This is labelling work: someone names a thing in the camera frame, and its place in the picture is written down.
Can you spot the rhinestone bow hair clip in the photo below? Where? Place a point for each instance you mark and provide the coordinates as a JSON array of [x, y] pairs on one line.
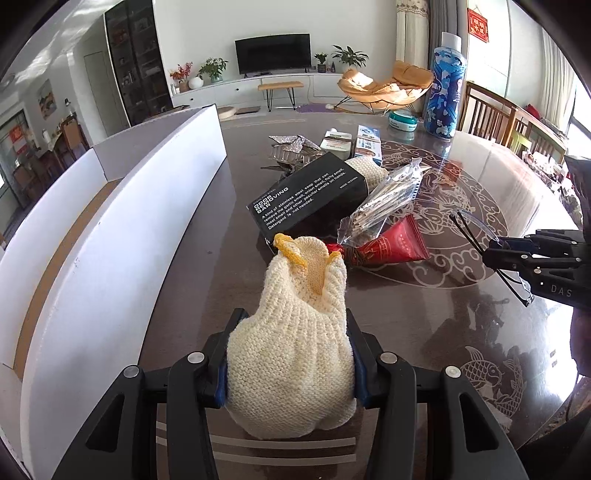
[[290, 153]]

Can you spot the white cardboard storage box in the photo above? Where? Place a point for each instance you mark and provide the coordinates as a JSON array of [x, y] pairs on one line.
[[81, 275]]

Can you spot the round wooden floor cushion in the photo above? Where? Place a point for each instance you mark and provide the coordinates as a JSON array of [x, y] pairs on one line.
[[225, 112]]

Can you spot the black flat screen television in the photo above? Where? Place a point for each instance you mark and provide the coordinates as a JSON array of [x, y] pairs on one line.
[[273, 52]]

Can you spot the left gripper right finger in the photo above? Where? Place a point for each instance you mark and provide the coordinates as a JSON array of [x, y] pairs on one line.
[[464, 439]]

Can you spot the small potted plant right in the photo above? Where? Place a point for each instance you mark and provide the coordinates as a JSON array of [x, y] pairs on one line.
[[321, 62]]

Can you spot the black odor removing bar box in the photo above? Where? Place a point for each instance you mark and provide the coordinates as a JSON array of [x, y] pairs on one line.
[[311, 201]]

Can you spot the dark glass display cabinet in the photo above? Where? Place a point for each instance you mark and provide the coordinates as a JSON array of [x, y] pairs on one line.
[[136, 60]]

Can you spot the bag of cotton swabs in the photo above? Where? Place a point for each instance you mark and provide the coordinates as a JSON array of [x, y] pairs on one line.
[[399, 188]]

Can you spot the red wall hanging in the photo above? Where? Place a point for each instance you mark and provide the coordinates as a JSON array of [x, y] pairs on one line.
[[477, 25]]

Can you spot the grey curtain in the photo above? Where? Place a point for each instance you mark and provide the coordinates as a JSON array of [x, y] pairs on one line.
[[448, 16]]

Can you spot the white tv cabinet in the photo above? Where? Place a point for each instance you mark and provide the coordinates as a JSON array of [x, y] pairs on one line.
[[245, 92]]

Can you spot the standing air conditioner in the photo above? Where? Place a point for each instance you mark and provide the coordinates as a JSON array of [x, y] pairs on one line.
[[412, 42]]

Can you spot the blue white medicine box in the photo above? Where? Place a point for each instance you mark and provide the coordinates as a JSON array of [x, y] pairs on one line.
[[369, 144]]

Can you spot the teal white round container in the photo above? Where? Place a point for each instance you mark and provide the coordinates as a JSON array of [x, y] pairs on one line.
[[402, 120]]

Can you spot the cream knit glove yellow cuff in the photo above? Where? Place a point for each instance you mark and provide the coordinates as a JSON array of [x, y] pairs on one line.
[[290, 364]]

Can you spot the green potted plant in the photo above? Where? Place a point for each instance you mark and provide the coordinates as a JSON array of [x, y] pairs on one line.
[[213, 68]]

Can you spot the white ointment box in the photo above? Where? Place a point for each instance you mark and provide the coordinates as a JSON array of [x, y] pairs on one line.
[[337, 143]]

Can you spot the tall blue patterned bottle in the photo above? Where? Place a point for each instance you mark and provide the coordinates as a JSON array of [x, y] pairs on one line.
[[441, 114]]

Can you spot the wooden dining chair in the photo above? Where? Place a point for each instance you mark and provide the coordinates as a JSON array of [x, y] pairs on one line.
[[492, 117]]

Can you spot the red tube package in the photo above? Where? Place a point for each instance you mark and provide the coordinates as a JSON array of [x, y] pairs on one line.
[[400, 243]]

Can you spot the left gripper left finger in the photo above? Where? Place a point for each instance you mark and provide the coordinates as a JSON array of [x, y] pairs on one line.
[[118, 438]]

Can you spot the orange lounge chair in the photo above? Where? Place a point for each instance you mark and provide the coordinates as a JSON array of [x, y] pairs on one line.
[[407, 84]]

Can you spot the red flower vase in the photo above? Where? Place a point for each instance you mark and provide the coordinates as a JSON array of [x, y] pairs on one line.
[[180, 76]]

